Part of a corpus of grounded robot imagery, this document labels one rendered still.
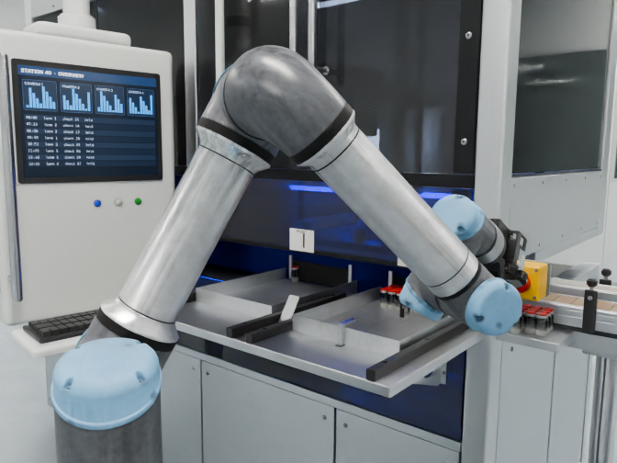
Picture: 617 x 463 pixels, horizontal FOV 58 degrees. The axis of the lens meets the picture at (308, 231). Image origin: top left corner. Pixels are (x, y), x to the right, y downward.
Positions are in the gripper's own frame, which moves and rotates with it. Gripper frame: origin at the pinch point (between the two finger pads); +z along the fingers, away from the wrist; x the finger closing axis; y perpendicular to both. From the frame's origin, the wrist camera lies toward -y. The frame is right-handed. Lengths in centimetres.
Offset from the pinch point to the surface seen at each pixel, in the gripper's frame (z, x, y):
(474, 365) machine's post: 12.6, 9.1, -16.4
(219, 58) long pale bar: -24, 83, 46
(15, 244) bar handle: -47, 105, -19
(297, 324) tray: -17.1, 36.5, -18.9
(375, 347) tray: -17.1, 17.1, -19.4
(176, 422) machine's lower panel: 33, 115, -60
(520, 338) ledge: 9.1, -0.4, -9.0
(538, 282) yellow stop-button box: 3.3, -3.5, 2.1
